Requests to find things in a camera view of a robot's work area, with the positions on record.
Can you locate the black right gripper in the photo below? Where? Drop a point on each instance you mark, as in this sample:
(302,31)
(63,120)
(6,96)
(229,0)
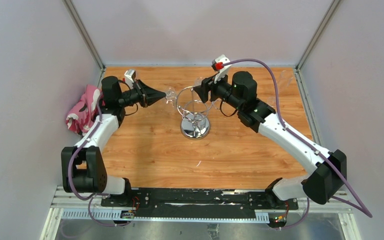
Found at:
(207,85)

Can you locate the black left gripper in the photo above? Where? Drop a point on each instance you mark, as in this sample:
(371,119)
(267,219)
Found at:
(146,95)

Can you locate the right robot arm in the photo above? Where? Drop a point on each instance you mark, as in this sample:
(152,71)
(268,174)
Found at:
(325,169)

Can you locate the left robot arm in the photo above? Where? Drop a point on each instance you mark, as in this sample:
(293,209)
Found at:
(83,170)

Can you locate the chrome wine glass rack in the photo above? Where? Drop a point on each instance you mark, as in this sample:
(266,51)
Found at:
(195,123)

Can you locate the pink camouflage cloth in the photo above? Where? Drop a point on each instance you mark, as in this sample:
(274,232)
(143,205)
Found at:
(82,115)

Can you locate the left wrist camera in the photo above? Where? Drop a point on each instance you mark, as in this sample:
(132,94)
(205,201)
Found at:
(130,77)

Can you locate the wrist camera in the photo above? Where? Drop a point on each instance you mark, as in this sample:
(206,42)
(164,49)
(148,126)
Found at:
(221,66)
(130,77)

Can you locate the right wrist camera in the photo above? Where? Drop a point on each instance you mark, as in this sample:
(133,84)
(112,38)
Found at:
(221,66)

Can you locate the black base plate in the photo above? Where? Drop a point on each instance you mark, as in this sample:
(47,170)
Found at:
(199,203)

